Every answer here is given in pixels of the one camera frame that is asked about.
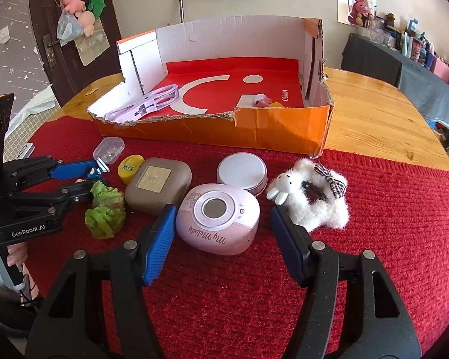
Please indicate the green chenille scrunchie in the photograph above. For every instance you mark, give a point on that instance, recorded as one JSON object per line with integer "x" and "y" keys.
{"x": 103, "y": 217}

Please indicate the green plush toy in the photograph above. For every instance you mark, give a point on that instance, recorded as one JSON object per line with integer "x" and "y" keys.
{"x": 96, "y": 5}

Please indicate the orange cardboard box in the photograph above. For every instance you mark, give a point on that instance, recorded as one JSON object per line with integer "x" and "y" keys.
{"x": 277, "y": 127}

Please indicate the dark brown door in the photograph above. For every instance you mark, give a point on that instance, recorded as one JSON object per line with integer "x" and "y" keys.
{"x": 41, "y": 63}

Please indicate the yellow round tape measure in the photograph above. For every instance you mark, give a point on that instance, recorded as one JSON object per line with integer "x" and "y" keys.
{"x": 129, "y": 168}

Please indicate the red knitted blanket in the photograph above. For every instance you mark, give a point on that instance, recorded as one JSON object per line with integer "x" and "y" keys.
{"x": 228, "y": 299}

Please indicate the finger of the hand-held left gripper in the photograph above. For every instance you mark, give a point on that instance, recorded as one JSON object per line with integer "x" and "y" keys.
{"x": 71, "y": 169}
{"x": 73, "y": 194}

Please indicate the pink My Melody case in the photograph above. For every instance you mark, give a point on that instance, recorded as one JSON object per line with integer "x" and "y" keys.
{"x": 217, "y": 228}

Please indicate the small pink toy figure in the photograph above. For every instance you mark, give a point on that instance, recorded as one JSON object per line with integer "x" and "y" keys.
{"x": 260, "y": 101}

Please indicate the row of toiletry bottles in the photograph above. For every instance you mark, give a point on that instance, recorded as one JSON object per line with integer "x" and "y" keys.
{"x": 419, "y": 46}

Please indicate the person's left hand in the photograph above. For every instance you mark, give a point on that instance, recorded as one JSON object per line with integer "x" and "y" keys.
{"x": 17, "y": 256}

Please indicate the grey star curtain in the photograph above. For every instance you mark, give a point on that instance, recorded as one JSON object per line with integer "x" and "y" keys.
{"x": 11, "y": 45}

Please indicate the pink rabbit plush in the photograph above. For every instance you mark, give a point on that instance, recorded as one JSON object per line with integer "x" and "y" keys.
{"x": 359, "y": 9}

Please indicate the small clear plastic case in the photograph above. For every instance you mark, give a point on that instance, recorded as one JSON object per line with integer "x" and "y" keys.
{"x": 108, "y": 149}

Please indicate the white fluffy rabbit hair clip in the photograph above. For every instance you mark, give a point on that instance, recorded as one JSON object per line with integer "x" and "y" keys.
{"x": 321, "y": 209}

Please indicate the brown rounded case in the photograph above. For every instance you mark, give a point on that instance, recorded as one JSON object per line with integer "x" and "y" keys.
{"x": 157, "y": 187}

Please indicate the white round tin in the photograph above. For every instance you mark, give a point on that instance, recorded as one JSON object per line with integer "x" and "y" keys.
{"x": 241, "y": 170}

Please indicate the grey cloth cover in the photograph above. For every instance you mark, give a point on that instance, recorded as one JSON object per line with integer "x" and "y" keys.
{"x": 430, "y": 89}

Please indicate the small yellow toy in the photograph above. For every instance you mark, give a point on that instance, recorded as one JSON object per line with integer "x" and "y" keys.
{"x": 277, "y": 105}

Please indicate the peach plush doll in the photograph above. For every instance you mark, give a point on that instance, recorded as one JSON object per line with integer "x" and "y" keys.
{"x": 86, "y": 22}

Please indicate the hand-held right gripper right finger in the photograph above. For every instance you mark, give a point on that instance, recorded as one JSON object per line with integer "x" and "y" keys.
{"x": 284, "y": 232}

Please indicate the clear plastic bag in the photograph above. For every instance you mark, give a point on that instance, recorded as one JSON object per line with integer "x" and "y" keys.
{"x": 67, "y": 30}

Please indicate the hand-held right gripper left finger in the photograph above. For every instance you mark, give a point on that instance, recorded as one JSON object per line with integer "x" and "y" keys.
{"x": 159, "y": 246}

